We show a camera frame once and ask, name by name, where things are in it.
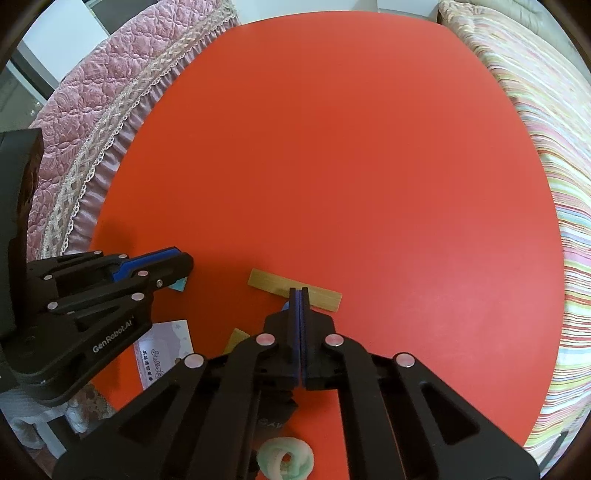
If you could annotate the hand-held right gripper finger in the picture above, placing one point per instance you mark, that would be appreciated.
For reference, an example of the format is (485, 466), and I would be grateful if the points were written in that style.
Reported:
(305, 325)
(294, 325)

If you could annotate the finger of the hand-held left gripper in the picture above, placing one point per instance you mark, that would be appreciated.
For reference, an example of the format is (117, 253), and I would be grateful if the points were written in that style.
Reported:
(171, 272)
(147, 261)

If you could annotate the small light blue scrap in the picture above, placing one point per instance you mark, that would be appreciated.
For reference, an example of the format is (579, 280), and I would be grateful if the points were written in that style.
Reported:
(178, 285)

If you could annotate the olive yellow strip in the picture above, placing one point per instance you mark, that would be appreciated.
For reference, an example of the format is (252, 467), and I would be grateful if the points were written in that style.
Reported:
(270, 282)

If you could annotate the pink printed packet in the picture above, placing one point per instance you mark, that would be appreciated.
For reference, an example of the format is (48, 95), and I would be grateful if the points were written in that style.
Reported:
(168, 346)

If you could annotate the small tan scrap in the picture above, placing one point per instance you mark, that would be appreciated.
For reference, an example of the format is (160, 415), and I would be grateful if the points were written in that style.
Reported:
(235, 340)

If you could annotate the pink quilted bedspread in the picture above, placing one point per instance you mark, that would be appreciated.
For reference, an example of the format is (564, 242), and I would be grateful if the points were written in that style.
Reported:
(115, 92)

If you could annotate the striped bed with beige headboard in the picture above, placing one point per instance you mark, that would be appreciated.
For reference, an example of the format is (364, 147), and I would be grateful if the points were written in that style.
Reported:
(545, 138)

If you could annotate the beige padded headboard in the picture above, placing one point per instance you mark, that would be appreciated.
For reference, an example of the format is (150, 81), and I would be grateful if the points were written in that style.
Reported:
(526, 11)

